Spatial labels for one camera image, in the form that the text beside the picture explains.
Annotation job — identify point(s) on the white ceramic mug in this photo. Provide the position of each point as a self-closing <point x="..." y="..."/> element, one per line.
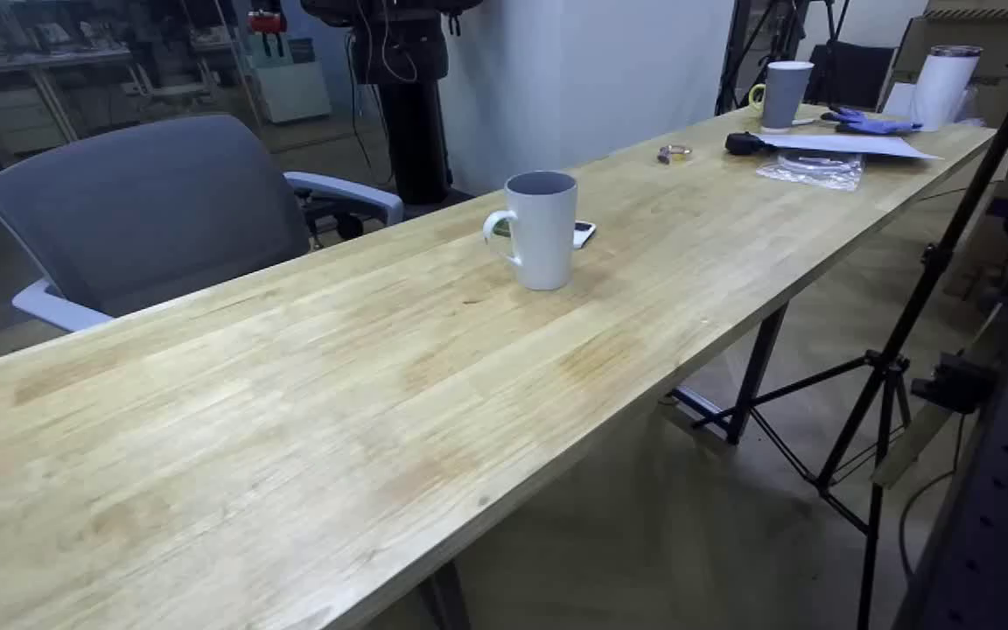
<point x="542" y="231"/>

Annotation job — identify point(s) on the grey mug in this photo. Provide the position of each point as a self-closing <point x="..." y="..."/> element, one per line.
<point x="787" y="92"/>

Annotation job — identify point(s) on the black table leg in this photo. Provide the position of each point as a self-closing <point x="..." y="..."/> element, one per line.
<point x="447" y="595"/>
<point x="756" y="372"/>

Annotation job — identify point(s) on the small black object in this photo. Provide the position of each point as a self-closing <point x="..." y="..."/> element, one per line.
<point x="743" y="140"/>

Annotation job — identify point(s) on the white cabinet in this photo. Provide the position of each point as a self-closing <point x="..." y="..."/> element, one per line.
<point x="286" y="75"/>

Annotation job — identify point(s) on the clear plastic bag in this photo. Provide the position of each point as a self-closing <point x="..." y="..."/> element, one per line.
<point x="815" y="172"/>

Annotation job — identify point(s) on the grey office chair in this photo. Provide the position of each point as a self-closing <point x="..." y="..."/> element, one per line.
<point x="154" y="210"/>

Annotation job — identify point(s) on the black background tripod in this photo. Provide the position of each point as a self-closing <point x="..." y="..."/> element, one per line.
<point x="749" y="38"/>

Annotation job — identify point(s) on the white paper sheets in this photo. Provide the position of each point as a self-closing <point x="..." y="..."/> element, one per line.
<point x="840" y="143"/>

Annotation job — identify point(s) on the blue cloth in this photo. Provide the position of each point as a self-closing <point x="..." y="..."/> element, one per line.
<point x="874" y="119"/>

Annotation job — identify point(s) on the black chair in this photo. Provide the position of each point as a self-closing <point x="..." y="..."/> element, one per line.
<point x="850" y="70"/>

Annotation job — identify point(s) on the black clamp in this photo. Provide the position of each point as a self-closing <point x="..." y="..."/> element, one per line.
<point x="953" y="381"/>

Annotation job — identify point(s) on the white paper roll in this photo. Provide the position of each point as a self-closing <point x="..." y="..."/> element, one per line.
<point x="946" y="89"/>

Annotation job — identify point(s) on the background workbench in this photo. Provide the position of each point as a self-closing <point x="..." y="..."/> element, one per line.
<point x="27" y="64"/>

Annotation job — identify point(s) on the black perforated table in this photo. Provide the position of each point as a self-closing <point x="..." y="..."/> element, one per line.
<point x="1007" y="526"/>

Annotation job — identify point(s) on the cardboard box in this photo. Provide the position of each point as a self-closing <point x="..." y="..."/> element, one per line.
<point x="997" y="29"/>

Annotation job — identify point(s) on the black pedestal stand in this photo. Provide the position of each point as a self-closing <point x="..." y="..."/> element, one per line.
<point x="418" y="127"/>

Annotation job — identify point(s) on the black camera tripod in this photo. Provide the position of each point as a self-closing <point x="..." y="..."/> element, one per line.
<point x="936" y="262"/>

